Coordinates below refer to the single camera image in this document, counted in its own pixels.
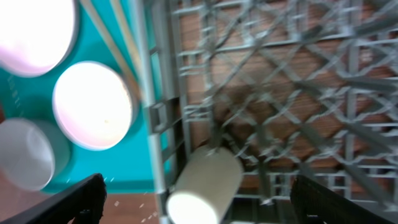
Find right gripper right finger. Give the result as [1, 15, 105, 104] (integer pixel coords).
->
[290, 175, 394, 224]

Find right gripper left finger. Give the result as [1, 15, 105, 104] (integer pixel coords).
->
[1, 173, 107, 224]

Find grey-green bowl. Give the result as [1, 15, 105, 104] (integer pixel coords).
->
[1, 118, 72, 191]

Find pink bowl with rice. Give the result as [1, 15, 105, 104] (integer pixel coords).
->
[52, 61, 139, 151]

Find small white cup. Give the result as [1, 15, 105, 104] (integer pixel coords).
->
[166, 145, 244, 224]

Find pink round plate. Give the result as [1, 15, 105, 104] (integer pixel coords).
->
[1, 0, 79, 78]

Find grey dishwasher rack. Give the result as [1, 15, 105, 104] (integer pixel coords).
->
[130, 0, 397, 223]

